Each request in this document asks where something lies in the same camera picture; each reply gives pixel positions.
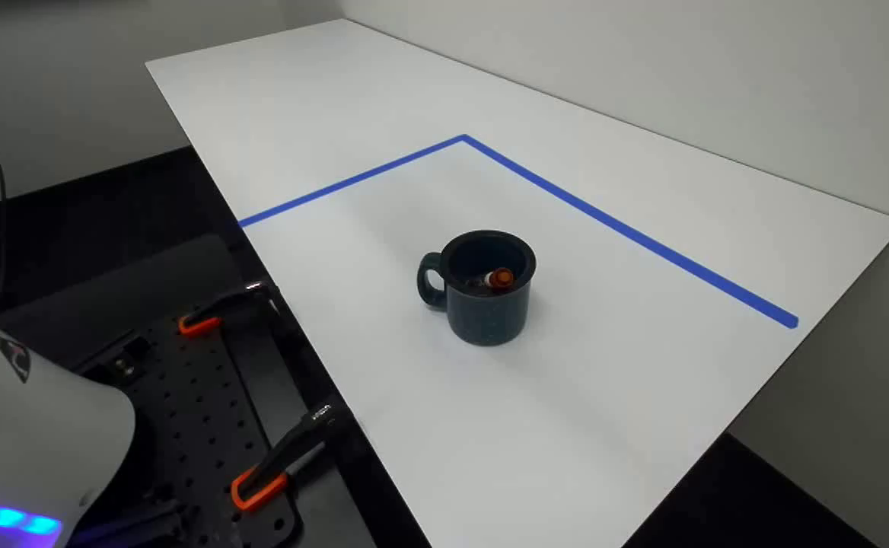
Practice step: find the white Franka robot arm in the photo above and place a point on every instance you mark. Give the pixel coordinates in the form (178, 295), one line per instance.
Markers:
(29, 428)

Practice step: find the blue tape line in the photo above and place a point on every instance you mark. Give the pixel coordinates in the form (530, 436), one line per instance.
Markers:
(607, 217)

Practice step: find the red and white marker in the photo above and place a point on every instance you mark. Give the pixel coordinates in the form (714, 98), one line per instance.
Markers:
(501, 277)

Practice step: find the dark teal mug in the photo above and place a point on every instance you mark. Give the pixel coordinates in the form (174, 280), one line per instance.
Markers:
(486, 314)

